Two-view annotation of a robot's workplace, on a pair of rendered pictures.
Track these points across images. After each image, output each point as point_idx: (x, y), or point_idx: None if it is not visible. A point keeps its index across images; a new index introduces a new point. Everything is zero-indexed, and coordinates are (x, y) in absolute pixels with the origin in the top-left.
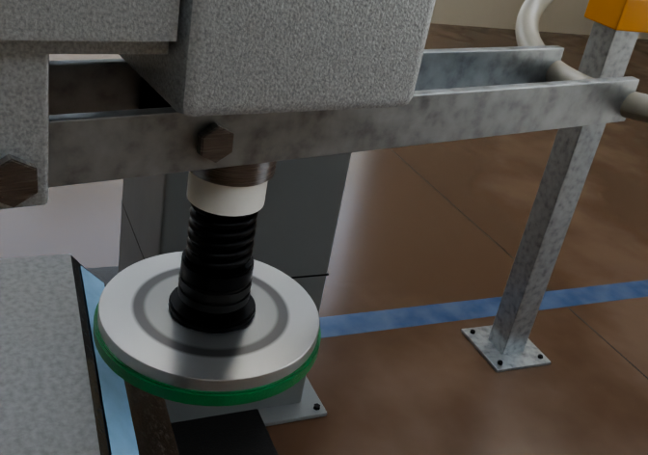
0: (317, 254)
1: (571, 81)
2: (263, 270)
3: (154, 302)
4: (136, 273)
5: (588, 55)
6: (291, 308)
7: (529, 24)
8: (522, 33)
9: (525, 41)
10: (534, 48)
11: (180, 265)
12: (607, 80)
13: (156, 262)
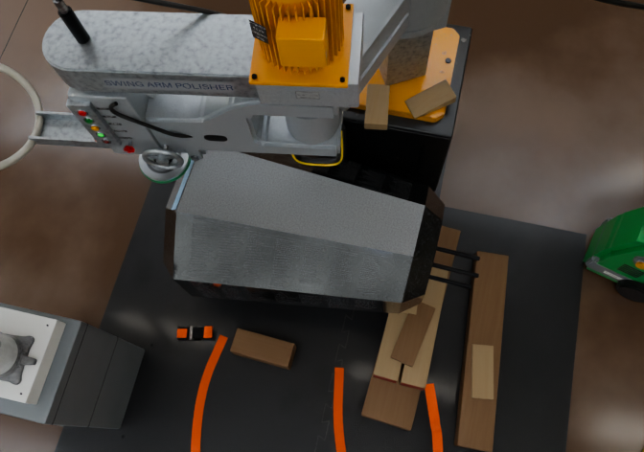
0: None
1: (60, 113)
2: (143, 166)
3: (173, 163)
4: (172, 174)
5: None
6: None
7: (13, 156)
8: (19, 156)
9: (24, 152)
10: (41, 136)
11: None
12: (48, 111)
13: (165, 176)
